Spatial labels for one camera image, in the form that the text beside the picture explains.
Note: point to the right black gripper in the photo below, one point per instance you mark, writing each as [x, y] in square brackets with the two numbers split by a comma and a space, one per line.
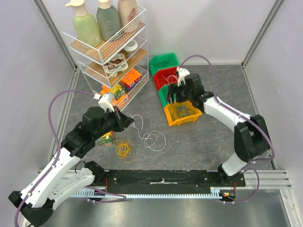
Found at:
[176, 95]

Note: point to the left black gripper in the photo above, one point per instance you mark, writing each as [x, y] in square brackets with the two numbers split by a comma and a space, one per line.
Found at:
[122, 121]

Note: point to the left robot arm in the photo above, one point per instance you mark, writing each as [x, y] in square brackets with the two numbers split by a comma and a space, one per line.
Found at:
[39, 200]

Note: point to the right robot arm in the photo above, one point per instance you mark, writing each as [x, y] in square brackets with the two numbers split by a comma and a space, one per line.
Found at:
[251, 137]

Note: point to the orange green juice carton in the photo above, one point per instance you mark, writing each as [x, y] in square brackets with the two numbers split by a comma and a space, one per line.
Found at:
[107, 139]

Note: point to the near green plastic bin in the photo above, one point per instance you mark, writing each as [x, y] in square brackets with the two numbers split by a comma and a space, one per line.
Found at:
[163, 92]

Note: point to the green plastic bin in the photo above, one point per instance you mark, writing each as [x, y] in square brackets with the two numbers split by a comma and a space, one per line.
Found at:
[162, 61]
[163, 92]

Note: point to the yellow plastic bin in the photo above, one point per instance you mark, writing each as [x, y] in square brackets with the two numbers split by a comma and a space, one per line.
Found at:
[181, 113]

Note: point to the red plastic bin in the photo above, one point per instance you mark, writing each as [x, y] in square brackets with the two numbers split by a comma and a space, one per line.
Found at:
[164, 77]

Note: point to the green yellow box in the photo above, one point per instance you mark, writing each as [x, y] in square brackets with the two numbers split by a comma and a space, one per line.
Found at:
[118, 91]

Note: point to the orange sponge pack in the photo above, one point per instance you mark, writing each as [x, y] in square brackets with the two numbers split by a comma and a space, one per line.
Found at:
[106, 90]

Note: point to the far green plastic bin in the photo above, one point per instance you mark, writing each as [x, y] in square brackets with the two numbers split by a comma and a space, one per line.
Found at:
[162, 61]

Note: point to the orange purple box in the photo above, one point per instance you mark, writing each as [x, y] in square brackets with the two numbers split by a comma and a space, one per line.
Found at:
[131, 79]

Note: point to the yogurt multipack carton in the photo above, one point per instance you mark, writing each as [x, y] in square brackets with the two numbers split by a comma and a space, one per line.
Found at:
[117, 64]

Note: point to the paper cup with lid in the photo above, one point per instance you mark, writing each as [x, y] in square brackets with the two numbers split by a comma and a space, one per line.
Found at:
[131, 46]

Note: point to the light green pump bottle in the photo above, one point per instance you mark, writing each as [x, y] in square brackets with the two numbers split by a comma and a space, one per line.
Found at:
[84, 23]

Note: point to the dark green bottle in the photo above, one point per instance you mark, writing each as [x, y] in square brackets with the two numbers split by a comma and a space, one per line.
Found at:
[108, 19]

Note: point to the beige brown bottle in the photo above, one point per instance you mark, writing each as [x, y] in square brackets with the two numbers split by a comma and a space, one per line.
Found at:
[128, 12]

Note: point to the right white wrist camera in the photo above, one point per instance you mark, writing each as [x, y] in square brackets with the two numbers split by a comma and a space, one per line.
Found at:
[182, 73]

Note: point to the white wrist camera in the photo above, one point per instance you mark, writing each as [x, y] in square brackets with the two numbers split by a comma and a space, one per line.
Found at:
[182, 73]
[105, 101]

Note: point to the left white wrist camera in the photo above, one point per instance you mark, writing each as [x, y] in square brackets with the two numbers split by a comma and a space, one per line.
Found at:
[105, 101]

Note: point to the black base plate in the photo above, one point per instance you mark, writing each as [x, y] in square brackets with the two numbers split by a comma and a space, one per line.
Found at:
[118, 178]

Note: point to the white wire shelf rack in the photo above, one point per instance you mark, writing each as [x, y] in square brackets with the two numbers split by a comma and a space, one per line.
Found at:
[101, 54]

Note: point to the white slotted cable duct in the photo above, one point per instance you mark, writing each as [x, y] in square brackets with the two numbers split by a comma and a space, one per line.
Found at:
[95, 194]

